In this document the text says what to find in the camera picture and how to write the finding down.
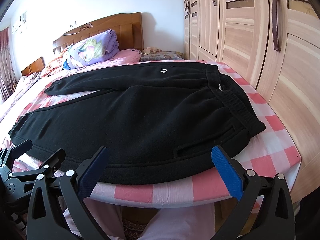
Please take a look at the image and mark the black sweatpants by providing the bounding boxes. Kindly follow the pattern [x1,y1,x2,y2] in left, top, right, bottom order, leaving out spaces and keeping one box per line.
[9,62,265,185]

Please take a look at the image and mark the pink checkered bed sheet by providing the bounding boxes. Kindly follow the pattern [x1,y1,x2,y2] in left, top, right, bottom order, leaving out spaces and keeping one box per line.
[1,62,301,209]

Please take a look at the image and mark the pink patterned curtain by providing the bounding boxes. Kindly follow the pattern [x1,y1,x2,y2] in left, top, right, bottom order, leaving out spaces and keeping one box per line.
[0,27,16,102]

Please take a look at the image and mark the wooden headboard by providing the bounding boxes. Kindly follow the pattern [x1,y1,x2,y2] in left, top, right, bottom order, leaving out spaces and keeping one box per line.
[53,12,144,55]
[21,57,45,76]

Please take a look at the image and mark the orange patterned pillow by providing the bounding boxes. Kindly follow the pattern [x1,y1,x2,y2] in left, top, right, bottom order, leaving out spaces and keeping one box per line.
[40,45,72,78]

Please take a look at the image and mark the purple floral folded quilt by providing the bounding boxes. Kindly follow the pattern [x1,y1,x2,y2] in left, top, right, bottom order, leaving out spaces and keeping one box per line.
[62,29,119,70]

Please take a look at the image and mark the floral covered nightstand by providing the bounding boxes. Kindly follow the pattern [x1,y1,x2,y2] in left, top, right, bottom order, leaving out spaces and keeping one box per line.
[140,47,183,62]

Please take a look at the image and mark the light wood wardrobe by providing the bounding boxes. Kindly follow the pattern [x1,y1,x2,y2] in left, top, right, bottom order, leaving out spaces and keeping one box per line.
[183,0,319,202]

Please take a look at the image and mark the white wall air conditioner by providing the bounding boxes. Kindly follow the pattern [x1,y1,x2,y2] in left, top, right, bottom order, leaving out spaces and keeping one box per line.
[11,12,27,34]

